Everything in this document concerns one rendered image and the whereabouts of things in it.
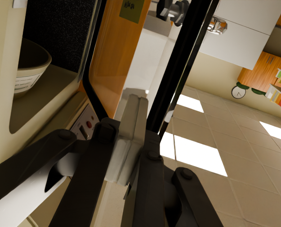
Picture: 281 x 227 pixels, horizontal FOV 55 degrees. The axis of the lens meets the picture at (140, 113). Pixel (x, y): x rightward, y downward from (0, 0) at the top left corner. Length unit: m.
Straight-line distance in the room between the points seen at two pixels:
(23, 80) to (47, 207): 0.16
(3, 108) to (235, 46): 5.13
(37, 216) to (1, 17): 0.20
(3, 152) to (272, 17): 5.27
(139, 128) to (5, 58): 0.14
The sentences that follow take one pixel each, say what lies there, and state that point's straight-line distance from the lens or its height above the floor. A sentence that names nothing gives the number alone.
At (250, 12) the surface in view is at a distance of 5.31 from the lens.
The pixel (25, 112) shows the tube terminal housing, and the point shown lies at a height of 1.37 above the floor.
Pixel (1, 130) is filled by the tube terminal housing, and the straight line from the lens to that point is 0.29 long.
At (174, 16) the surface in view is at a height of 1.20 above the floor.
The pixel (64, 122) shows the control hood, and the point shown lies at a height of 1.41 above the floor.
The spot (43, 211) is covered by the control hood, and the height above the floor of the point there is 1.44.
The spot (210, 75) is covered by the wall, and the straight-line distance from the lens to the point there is 6.05.
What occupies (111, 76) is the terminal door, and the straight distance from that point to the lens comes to 0.41.
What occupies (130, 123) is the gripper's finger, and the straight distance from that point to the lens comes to 0.16.
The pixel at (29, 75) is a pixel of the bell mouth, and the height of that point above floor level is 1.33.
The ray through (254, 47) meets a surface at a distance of 5.41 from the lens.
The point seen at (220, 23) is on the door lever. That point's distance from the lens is 0.31.
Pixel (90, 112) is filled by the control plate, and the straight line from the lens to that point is 0.54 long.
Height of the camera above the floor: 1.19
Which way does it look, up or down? 23 degrees up
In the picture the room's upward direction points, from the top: 160 degrees counter-clockwise
